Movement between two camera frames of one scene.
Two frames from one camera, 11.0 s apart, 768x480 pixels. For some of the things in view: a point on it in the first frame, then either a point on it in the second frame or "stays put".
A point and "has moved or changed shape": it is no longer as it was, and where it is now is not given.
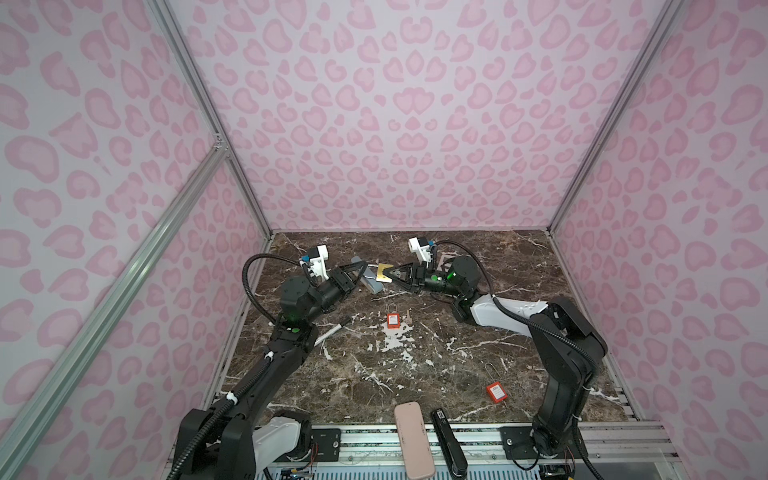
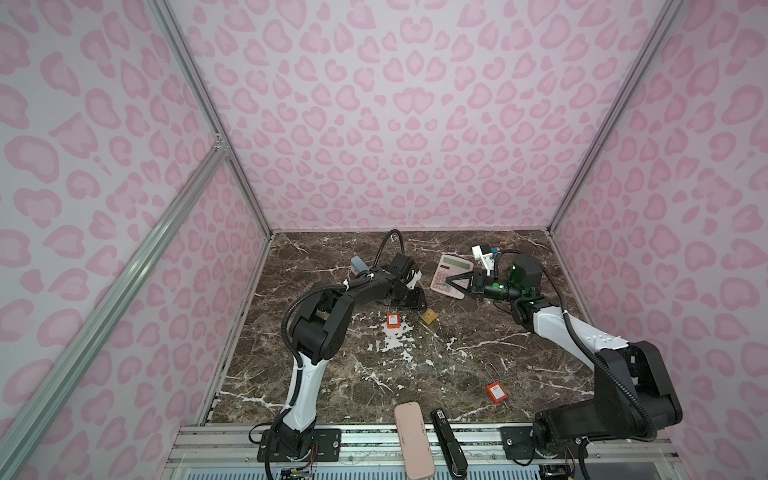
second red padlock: (495, 390) stays put
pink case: (413, 440) stays put
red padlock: (393, 320) stays put
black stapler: (451, 445) stays put
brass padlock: (381, 277) has moved or changed shape
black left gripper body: (332, 291) -> (410, 298)
